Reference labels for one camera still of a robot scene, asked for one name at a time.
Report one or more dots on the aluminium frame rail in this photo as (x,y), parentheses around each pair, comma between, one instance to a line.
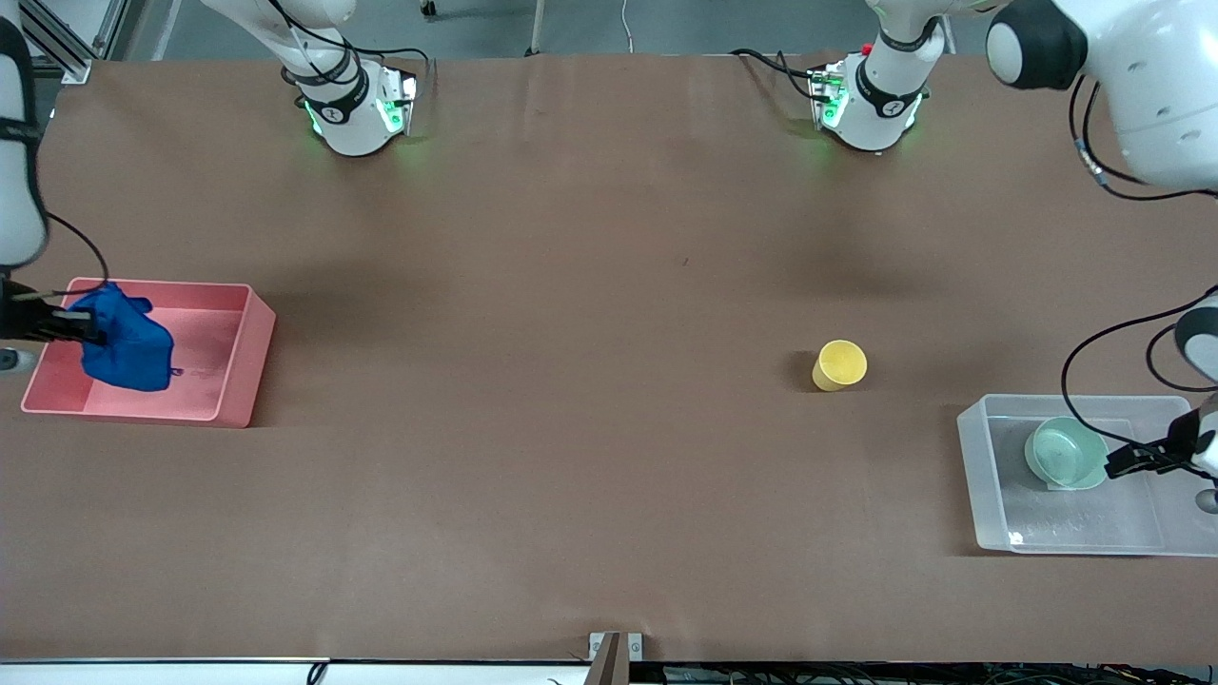
(57,43)

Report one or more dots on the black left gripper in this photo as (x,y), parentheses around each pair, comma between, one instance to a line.
(1183,436)

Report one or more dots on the metal table edge bracket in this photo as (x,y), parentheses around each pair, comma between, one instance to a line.
(614,656)

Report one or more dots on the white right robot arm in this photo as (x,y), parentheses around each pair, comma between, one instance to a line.
(347,119)

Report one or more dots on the blue cloth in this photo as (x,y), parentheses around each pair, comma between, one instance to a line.
(128,347)

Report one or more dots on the white pole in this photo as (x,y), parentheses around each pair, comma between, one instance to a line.
(538,24)

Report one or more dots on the mint green bowl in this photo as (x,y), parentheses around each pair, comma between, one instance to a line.
(1066,455)

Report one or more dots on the yellow cup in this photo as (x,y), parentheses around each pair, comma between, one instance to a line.
(841,363)

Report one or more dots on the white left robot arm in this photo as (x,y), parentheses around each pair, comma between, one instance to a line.
(1156,86)

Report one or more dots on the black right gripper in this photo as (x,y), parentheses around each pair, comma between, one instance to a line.
(21,317)

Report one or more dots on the clear plastic box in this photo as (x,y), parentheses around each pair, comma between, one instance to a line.
(1075,523)

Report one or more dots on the pink plastic bin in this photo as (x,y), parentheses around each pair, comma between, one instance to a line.
(214,352)

